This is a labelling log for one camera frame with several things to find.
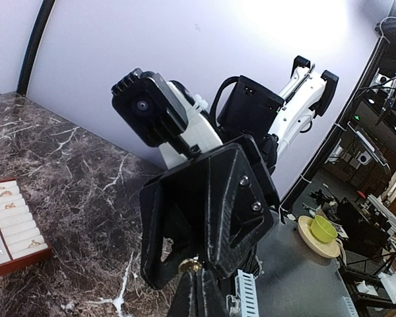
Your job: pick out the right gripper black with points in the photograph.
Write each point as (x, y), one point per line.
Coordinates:
(219, 204)

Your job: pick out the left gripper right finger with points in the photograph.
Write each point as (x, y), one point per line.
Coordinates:
(211, 301)

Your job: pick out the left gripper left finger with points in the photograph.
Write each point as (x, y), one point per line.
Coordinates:
(185, 301)

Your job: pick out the gold ring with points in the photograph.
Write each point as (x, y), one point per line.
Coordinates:
(190, 265)

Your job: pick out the brown jewelry tray cream lining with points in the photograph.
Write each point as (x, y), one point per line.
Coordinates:
(22, 242)

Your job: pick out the green bowl background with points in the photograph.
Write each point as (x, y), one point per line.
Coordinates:
(323, 229)

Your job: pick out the cream plate background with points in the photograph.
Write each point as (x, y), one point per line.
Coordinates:
(327, 250)

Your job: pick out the white slotted cable duct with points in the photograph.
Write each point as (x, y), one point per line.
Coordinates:
(244, 302)

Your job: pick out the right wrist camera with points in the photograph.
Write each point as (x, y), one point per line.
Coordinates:
(164, 115)

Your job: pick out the right black frame post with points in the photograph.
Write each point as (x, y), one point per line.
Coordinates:
(360, 150)

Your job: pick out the black frame post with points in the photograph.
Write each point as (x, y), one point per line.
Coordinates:
(360, 150)
(33, 45)

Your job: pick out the left black frame post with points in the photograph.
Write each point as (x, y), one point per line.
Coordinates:
(33, 45)

